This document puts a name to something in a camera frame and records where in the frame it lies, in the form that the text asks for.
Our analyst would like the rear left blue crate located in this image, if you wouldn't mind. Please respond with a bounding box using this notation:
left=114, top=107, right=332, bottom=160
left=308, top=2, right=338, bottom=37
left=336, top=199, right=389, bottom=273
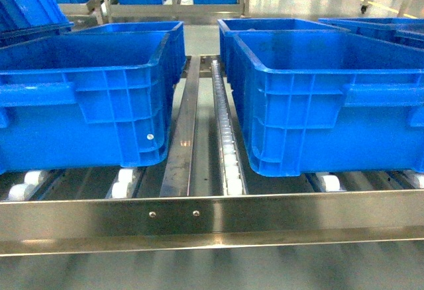
left=73, top=21, right=186, bottom=85

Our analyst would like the front left blue crate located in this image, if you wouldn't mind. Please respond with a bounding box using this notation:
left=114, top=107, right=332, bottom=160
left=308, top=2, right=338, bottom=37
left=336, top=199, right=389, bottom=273
left=1, top=34, right=173, bottom=172

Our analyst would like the front right blue crate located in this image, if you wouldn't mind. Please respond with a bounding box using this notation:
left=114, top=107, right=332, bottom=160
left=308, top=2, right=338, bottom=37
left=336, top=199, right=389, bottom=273
left=227, top=31, right=423, bottom=177

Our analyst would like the blue crate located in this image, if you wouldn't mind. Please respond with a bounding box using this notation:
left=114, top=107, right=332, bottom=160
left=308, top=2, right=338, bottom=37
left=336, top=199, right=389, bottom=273
left=73, top=21, right=186, bottom=85
left=217, top=18, right=348, bottom=67
left=227, top=31, right=423, bottom=177
left=1, top=34, right=173, bottom=172

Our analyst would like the steel centre divider rail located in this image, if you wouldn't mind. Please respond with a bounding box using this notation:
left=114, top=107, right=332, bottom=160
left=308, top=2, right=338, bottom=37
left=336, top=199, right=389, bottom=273
left=160, top=56, right=201, bottom=197

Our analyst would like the rear right blue crate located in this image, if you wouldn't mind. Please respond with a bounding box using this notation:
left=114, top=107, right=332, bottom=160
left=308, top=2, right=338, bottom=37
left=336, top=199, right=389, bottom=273
left=217, top=18, right=348, bottom=67

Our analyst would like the steel flow rack front beam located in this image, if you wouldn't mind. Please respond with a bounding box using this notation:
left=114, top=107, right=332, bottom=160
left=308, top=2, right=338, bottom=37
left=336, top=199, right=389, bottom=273
left=1, top=190, right=423, bottom=256

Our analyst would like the white roller track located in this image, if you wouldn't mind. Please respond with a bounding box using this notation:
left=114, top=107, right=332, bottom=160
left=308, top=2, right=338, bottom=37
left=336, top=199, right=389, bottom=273
left=211, top=59, right=248, bottom=196

